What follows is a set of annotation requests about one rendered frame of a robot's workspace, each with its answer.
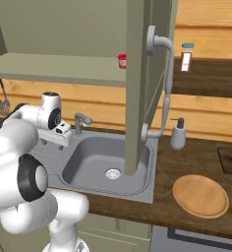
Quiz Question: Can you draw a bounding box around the olive cupboard door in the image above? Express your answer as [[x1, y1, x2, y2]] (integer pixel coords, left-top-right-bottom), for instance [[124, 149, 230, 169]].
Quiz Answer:
[[124, 0, 180, 177]]

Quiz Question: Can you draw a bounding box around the grey cupboard door handle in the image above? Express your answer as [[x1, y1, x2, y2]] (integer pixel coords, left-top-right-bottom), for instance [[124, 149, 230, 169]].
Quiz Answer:
[[140, 25, 176, 144]]

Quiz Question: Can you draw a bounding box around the olive base cupboard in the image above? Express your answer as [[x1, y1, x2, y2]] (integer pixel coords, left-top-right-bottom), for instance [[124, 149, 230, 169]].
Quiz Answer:
[[0, 212, 152, 252]]

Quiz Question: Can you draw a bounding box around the grey sink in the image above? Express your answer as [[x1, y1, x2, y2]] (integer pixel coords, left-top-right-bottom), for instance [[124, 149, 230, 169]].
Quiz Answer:
[[31, 126, 159, 205]]

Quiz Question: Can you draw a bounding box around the dark wooden wall shelf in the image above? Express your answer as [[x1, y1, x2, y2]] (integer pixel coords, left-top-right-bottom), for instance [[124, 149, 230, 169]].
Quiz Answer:
[[171, 57, 232, 99]]

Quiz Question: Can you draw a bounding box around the dark wooden tray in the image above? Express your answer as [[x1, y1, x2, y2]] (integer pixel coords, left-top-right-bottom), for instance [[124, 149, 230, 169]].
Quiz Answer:
[[216, 146, 232, 176]]

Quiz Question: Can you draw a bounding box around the round wooden cutting board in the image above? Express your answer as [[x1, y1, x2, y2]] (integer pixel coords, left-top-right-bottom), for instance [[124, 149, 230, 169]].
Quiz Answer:
[[171, 173, 231, 221]]

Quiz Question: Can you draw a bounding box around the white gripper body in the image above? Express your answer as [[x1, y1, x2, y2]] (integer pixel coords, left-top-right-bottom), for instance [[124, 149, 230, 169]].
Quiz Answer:
[[37, 128, 73, 148]]

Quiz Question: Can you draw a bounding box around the grey dishwasher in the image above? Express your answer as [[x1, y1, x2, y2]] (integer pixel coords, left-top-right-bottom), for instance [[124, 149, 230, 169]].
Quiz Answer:
[[149, 224, 232, 252]]

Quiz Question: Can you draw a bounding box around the grey tap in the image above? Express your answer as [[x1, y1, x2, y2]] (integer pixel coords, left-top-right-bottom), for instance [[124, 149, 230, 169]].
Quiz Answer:
[[74, 112, 93, 137]]

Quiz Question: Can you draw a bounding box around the grey hanging spatula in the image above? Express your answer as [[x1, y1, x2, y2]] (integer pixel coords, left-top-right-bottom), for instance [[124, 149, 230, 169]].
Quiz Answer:
[[0, 78, 11, 117]]

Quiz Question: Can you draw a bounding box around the white bottle with blue lid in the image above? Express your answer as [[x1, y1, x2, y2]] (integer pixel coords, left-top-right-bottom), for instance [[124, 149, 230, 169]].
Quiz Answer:
[[180, 42, 196, 73]]

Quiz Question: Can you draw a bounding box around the grey soap dispenser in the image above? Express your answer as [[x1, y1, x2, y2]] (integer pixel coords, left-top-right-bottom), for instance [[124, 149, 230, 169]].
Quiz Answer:
[[169, 117, 188, 152]]

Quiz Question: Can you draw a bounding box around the olive wall cupboard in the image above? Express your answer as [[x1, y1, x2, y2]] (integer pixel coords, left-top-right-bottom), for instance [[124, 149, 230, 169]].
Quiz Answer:
[[0, 0, 145, 89]]

